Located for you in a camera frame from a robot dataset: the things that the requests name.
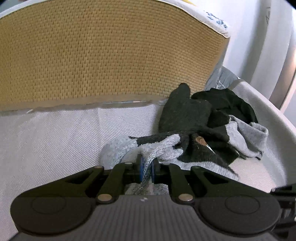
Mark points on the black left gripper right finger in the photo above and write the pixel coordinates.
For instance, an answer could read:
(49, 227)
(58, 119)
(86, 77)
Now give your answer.
(223, 204)

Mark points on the black and grey knit sweater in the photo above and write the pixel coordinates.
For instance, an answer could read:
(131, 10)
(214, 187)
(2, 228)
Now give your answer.
(191, 133)

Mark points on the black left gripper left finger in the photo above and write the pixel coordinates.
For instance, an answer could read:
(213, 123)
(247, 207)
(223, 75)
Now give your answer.
(64, 205)

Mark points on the black folded garment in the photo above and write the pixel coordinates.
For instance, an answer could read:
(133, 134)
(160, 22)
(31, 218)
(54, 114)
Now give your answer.
(226, 101)

